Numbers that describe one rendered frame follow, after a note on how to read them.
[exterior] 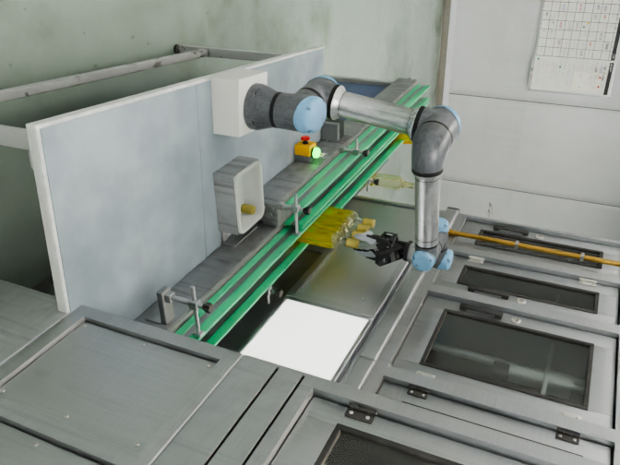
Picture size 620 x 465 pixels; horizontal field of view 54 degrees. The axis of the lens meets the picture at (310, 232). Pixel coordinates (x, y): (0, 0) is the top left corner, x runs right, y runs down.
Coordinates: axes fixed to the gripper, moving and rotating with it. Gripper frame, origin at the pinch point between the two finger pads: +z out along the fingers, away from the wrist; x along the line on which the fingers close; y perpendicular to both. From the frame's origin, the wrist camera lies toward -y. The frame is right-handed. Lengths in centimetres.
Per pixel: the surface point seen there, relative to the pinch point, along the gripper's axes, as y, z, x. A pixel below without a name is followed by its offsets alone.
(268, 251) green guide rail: -23.5, 24.2, 4.1
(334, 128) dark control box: 58, 33, 21
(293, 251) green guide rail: -9.4, 21.2, -3.0
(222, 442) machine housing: -117, -17, 23
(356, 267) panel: 3.5, 0.8, -12.5
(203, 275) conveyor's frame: -48, 35, 6
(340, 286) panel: -11.3, 1.3, -12.4
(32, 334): -108, 43, 23
